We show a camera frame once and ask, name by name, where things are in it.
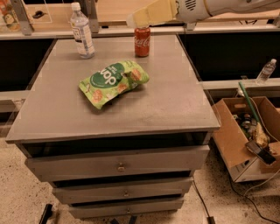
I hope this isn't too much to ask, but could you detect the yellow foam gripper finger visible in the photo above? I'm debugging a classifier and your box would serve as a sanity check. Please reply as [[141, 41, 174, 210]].
[[126, 0, 178, 28]]

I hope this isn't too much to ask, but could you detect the clear plastic water bottle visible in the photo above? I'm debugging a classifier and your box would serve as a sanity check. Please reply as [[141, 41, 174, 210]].
[[70, 2, 95, 59]]

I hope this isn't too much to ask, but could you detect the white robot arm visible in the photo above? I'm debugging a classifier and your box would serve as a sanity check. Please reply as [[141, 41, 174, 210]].
[[126, 0, 280, 28]]

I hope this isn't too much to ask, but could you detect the small clear bottle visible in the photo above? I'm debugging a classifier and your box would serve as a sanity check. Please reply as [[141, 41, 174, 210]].
[[255, 59, 277, 85]]

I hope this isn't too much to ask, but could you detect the red Coca-Cola can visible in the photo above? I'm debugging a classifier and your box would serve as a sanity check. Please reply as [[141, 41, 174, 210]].
[[134, 27, 151, 57]]

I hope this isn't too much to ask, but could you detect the green snack bag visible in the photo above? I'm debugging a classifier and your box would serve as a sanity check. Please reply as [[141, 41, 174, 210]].
[[79, 60, 150, 109]]

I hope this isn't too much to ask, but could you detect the wooden shelf rack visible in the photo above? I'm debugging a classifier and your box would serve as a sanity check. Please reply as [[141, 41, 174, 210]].
[[0, 0, 279, 40]]

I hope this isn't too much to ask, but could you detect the cardboard box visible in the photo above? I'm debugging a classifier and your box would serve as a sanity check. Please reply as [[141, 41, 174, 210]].
[[213, 96, 280, 182]]

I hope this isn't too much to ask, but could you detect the grey drawer cabinet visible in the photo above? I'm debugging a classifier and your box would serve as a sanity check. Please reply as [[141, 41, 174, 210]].
[[7, 35, 220, 219]]

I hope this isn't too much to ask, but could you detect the black phone device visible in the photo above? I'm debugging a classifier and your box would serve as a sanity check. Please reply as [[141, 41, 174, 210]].
[[245, 140, 276, 165]]

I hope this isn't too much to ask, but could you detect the green handled brush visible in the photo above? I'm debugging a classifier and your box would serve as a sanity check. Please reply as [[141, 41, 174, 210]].
[[238, 81, 270, 148]]

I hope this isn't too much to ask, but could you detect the black cable on floor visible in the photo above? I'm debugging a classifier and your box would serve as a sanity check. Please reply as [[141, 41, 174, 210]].
[[227, 174, 280, 224]]

